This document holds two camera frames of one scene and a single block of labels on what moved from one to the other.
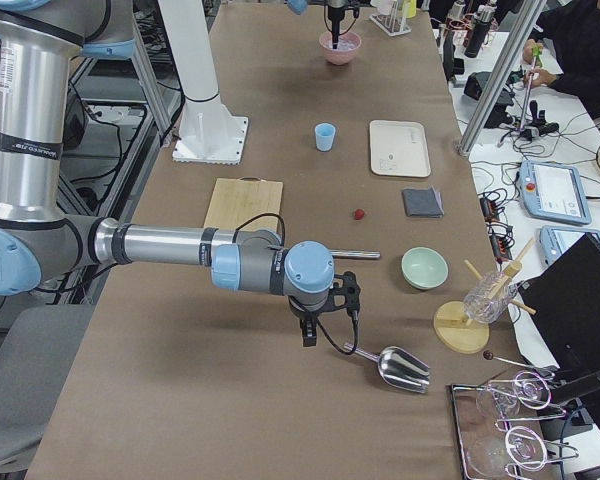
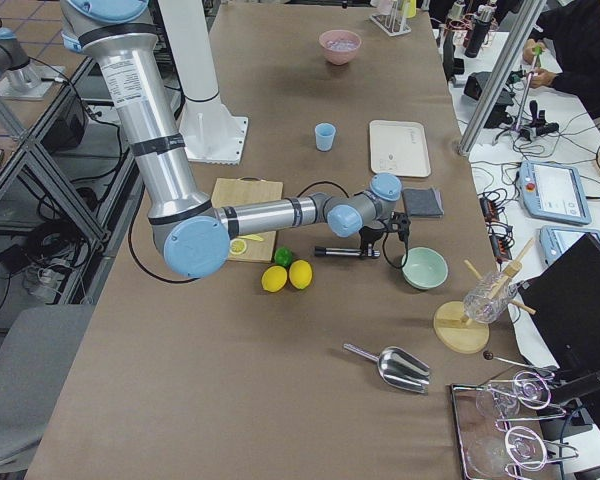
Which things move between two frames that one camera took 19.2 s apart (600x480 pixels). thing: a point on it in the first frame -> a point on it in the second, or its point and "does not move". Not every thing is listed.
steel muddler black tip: [355, 254] does not move
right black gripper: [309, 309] -> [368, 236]
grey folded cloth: [423, 203] does not move
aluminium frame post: [526, 16] does not move
